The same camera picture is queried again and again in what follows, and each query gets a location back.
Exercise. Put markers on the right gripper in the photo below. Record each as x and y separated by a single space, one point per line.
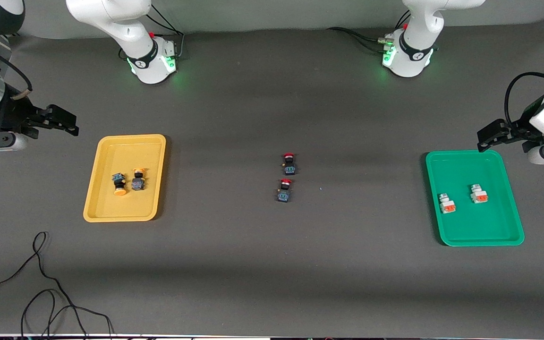
13 114

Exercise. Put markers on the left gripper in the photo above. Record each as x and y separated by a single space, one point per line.
520 128

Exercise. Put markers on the white orange button switch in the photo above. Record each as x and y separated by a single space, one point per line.
479 194
446 204

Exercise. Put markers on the yellow push button switch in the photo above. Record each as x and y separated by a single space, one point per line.
119 185
138 182

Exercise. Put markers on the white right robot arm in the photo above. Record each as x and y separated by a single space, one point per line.
144 52

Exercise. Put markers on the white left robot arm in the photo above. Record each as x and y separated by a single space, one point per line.
411 59

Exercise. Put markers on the green plastic tray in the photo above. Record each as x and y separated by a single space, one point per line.
474 222

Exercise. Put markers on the yellow plastic tray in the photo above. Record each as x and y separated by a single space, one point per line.
125 208

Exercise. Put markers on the dark grey table cover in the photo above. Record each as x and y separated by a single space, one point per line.
272 283

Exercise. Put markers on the red push button switch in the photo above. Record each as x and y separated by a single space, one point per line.
289 164
284 191

